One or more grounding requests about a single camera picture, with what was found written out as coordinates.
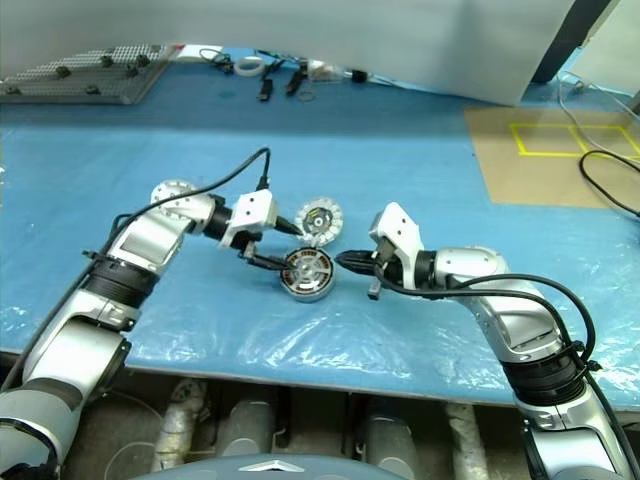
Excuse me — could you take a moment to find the clear plastic bag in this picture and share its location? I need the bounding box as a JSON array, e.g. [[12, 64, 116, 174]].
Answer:
[[306, 58, 347, 82]]

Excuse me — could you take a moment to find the brown cardboard sheet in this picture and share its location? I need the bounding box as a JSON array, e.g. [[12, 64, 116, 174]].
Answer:
[[463, 106, 640, 209]]

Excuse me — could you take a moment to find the yellow tape rectangle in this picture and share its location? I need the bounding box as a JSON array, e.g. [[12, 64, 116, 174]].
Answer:
[[509, 122, 640, 158]]

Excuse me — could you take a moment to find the grey rounded cylinder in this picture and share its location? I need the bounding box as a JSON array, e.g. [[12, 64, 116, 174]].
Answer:
[[219, 398, 277, 457], [363, 411, 422, 467]]

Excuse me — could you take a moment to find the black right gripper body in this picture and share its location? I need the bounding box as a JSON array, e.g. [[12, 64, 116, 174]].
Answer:
[[369, 237, 403, 285]]

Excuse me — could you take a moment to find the silver spoked rotor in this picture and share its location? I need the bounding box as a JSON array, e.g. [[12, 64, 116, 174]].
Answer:
[[285, 249, 332, 285]]

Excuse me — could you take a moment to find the white card with red edge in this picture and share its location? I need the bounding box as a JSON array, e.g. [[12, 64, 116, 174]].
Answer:
[[167, 43, 202, 63]]

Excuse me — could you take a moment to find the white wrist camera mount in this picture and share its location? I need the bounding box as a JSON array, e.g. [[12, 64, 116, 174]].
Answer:
[[217, 189, 279, 250], [367, 201, 427, 292]]

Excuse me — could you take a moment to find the white round motor lid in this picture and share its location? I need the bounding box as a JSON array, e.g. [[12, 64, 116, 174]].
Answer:
[[294, 195, 346, 247]]

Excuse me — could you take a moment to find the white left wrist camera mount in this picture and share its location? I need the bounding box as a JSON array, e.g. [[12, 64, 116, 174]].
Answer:
[[217, 189, 279, 250]]

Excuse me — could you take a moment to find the long black cable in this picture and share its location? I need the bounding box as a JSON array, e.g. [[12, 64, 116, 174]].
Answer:
[[579, 149, 640, 219]]

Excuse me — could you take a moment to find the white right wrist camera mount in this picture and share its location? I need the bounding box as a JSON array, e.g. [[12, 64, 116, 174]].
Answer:
[[367, 201, 427, 292]]

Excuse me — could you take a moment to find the white backdrop board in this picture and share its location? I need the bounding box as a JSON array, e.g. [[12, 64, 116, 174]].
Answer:
[[0, 0, 579, 107]]

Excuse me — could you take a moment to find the tangled thin black wire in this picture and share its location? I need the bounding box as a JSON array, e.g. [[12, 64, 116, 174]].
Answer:
[[198, 47, 234, 77]]

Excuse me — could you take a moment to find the black clip tool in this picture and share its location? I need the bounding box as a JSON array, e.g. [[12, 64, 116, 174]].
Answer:
[[284, 59, 308, 97], [256, 61, 275, 104]]

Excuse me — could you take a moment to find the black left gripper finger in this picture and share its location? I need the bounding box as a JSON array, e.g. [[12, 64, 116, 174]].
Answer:
[[246, 252, 295, 273], [271, 215, 305, 238]]

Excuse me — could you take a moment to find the dark slanted post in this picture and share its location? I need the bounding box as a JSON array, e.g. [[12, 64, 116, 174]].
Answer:
[[530, 0, 614, 84]]

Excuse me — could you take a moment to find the motor housing with copper windings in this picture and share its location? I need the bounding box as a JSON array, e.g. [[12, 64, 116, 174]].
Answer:
[[280, 248, 334, 304]]

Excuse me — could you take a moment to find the grey robot torso with chevron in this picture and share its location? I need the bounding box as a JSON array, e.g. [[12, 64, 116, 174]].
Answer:
[[127, 451, 417, 480]]

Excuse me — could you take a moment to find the grey studded pegboard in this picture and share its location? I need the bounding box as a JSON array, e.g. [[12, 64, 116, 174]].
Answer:
[[0, 43, 176, 106]]

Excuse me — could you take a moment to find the white tape ring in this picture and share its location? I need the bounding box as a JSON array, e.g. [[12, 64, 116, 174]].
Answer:
[[234, 55, 267, 78]]

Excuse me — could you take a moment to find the thin white cable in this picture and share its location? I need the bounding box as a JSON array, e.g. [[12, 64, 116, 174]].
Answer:
[[556, 69, 640, 162]]

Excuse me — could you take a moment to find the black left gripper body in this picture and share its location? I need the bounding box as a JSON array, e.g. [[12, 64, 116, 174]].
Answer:
[[237, 231, 265, 261]]

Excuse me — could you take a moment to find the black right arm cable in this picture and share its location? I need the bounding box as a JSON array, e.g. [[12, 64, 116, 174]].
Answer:
[[368, 272, 599, 374]]

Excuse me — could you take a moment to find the foil wrapped pipe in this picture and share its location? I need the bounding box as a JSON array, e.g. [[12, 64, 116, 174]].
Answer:
[[151, 378, 209, 472], [444, 401, 489, 480]]

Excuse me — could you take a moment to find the blue plastic table cover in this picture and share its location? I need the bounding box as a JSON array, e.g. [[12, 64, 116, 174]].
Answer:
[[0, 47, 640, 414]]

